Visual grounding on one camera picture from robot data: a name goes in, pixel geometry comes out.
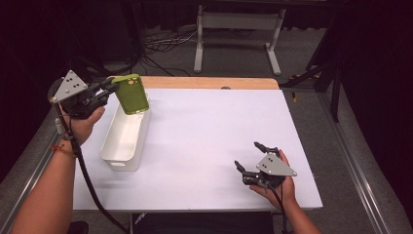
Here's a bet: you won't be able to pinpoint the red string bracelet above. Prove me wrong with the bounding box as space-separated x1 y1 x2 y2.
50 143 78 159

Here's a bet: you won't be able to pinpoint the black floor cables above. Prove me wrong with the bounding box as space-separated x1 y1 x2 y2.
141 26 200 78

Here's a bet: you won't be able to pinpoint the person's right hand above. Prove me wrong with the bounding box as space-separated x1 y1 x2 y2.
248 149 299 210

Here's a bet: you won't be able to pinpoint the white plastic bin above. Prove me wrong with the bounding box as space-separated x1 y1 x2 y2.
99 92 152 173

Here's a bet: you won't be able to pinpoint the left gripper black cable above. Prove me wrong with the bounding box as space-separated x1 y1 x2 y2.
52 101 131 234

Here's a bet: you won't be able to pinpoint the black tripod stand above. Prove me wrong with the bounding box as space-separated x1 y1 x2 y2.
279 19 346 124

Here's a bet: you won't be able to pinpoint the metal stand frame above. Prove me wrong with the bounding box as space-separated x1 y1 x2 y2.
193 4 287 77

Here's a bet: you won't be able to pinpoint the aluminium frame rail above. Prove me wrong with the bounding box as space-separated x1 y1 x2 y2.
319 93 393 234
0 128 63 234

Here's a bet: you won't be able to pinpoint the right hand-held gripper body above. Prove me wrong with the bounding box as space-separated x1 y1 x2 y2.
243 152 298 190

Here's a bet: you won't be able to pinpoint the white table mat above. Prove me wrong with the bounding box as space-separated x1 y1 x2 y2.
72 88 324 213

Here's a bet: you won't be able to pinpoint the person's left hand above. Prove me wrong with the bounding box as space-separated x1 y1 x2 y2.
60 105 107 147

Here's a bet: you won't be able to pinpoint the black case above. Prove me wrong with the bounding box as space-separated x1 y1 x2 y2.
131 211 276 234

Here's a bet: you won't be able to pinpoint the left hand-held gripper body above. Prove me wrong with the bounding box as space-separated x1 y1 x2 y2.
47 69 109 120

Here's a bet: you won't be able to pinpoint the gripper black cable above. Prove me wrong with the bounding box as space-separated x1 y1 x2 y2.
264 182 292 234
52 101 131 234

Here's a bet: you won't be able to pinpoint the green phone case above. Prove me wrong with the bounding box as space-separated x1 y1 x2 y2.
110 73 151 116

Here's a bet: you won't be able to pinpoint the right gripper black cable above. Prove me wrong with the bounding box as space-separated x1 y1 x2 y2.
264 182 292 234

